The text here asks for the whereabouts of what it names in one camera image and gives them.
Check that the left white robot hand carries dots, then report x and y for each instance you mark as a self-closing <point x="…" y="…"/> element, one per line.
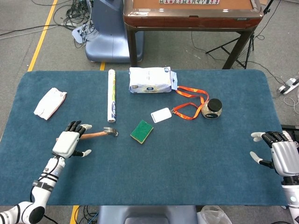
<point x="66" y="142"/>

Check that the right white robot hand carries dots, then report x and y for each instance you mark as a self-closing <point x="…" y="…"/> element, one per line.
<point x="286" y="156"/>

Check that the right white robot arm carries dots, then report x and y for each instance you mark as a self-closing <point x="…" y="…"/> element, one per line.
<point x="292" y="196"/>

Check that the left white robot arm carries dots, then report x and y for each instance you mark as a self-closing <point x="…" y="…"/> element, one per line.
<point x="46" y="179"/>

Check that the green yellow sponge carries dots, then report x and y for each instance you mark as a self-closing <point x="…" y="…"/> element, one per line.
<point x="141" y="131"/>

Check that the black case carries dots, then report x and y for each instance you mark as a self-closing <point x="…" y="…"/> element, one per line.
<point x="289" y="128"/>

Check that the white pink flat packet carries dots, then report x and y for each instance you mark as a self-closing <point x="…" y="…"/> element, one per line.
<point x="50" y="103"/>

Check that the white cling film roll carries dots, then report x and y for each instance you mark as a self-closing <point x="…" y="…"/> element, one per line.
<point x="111" y="98"/>

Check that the round jar black lid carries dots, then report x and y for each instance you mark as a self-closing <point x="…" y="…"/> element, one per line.
<point x="215" y="105"/>

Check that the clear plastic bag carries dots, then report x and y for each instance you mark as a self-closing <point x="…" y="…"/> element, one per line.
<point x="212" y="215"/>

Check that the white card holder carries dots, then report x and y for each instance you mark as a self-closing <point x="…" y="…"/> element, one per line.
<point x="161" y="115"/>

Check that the blue felt table mat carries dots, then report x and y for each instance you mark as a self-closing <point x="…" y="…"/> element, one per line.
<point x="163" y="168"/>

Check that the white tissue pack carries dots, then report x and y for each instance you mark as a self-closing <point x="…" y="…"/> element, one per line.
<point x="149" y="80"/>

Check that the white power strip with plugs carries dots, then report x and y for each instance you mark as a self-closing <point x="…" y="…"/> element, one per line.
<point x="78" y="33"/>

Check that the grey robot torso base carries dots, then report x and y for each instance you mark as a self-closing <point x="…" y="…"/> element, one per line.
<point x="149" y="214"/>

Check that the black tripod stand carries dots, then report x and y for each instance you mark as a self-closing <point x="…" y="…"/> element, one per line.
<point x="222" y="46"/>

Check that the brown mahjong table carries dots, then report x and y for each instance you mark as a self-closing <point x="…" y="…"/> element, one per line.
<point x="187" y="21"/>

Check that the face-up mahjong tile row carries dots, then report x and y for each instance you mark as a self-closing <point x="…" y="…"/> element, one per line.
<point x="189" y="1"/>

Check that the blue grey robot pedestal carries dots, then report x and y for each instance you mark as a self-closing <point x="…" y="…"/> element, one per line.
<point x="109" y="35"/>

